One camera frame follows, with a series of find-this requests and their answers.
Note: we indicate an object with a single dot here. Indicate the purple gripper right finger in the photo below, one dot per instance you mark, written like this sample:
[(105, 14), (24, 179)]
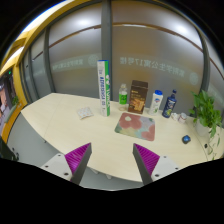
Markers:
[(146, 161)]

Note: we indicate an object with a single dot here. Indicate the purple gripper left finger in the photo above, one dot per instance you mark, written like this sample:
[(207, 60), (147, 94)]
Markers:
[(77, 161)]

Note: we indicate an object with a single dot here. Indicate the floral mouse pad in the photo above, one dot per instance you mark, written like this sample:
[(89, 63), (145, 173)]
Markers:
[(136, 126)]

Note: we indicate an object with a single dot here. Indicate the black blue computer mouse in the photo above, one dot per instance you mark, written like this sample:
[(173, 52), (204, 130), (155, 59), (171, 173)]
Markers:
[(186, 139)]

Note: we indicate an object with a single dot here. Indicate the white pill blister pack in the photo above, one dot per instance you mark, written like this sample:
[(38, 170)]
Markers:
[(84, 112)]

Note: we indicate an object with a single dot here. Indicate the small white cup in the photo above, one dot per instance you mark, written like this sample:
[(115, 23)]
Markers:
[(175, 116)]

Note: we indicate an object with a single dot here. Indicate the small white jar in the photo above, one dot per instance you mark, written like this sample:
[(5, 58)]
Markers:
[(182, 118)]

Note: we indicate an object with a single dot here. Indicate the dark blue bottle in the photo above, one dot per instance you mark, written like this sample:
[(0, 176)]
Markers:
[(170, 104)]

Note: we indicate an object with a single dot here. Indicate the white shampoo bottle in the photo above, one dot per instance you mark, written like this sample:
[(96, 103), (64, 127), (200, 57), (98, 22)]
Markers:
[(156, 102)]

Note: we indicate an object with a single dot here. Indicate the brown snack box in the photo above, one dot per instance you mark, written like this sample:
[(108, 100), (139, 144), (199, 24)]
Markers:
[(138, 94)]

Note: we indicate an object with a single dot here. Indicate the clear plastic water bottle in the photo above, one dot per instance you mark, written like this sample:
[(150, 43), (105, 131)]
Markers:
[(122, 97)]

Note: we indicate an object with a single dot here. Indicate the green potted plant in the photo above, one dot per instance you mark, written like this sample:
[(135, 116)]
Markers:
[(207, 120)]

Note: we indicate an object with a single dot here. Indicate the tall shuttlecock tube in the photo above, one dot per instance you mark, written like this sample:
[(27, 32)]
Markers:
[(104, 86)]

